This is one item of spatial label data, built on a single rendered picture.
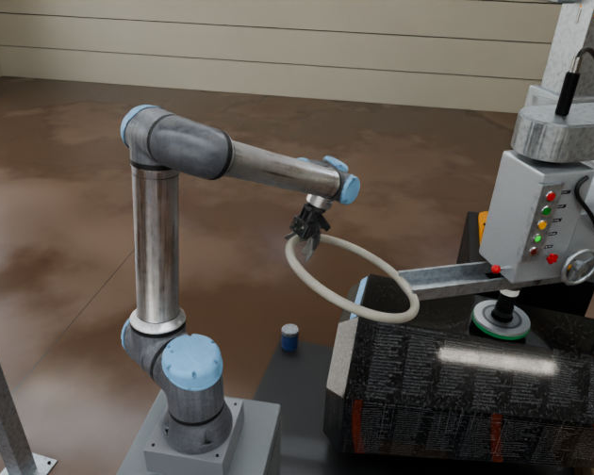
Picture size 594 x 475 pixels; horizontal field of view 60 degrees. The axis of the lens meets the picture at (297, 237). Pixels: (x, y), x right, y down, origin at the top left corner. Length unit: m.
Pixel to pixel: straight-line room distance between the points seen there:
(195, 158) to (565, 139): 1.12
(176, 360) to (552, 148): 1.26
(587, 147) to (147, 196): 1.31
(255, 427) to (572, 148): 1.28
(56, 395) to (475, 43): 6.89
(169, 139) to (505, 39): 7.29
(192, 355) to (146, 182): 0.45
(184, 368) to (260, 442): 0.40
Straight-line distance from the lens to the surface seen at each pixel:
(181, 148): 1.12
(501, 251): 1.96
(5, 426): 2.52
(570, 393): 2.23
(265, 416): 1.67
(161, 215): 1.27
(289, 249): 1.64
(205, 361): 1.34
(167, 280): 1.36
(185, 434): 1.46
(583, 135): 1.79
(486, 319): 2.16
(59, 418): 2.99
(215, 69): 8.51
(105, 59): 9.22
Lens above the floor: 2.12
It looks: 30 degrees down
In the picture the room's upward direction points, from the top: 2 degrees clockwise
